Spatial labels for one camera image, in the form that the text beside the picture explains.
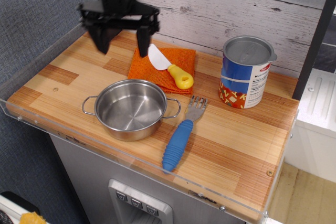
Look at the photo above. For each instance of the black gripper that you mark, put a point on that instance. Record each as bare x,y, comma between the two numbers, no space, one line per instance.
100,15

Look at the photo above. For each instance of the small metal pot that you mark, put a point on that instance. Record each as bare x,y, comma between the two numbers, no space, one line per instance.
131,110

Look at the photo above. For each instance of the orange folded cloth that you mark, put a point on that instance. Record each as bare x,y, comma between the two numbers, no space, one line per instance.
141,68

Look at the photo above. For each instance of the clear acrylic edge guard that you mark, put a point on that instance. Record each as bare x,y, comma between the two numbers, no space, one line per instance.
232,157

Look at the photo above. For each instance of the blue labelled can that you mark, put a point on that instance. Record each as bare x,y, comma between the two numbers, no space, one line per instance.
246,63

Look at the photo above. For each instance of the grey toy fridge cabinet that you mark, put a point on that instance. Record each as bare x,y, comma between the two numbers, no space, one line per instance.
113,192

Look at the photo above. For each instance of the yellow object bottom left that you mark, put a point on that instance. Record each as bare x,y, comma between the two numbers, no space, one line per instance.
32,218

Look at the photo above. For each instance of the white toy sink unit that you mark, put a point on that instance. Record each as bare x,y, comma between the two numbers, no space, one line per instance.
311,146

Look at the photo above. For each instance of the yellow handled toy knife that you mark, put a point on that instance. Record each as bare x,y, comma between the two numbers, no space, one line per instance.
183,80

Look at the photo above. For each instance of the blue handled fork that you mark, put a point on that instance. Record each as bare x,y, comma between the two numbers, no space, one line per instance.
178,142

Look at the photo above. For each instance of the dark vertical post right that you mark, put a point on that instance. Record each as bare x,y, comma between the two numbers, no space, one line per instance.
316,42

